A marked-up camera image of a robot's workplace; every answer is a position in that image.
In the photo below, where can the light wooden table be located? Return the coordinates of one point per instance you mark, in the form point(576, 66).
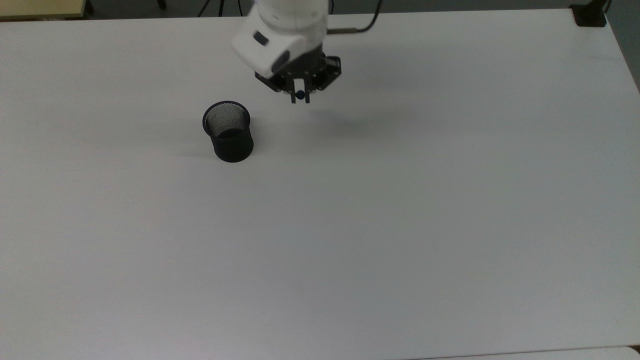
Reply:
point(42, 8)

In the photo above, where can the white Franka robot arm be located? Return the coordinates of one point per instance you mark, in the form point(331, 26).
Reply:
point(280, 30)

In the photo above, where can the black mesh pen cup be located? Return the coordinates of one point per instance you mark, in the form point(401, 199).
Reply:
point(229, 134)

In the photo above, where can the black table clamp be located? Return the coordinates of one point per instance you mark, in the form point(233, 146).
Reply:
point(590, 14)

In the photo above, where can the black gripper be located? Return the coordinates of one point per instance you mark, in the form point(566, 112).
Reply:
point(320, 70)

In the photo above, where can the black tripod legs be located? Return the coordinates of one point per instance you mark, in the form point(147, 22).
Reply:
point(220, 7)

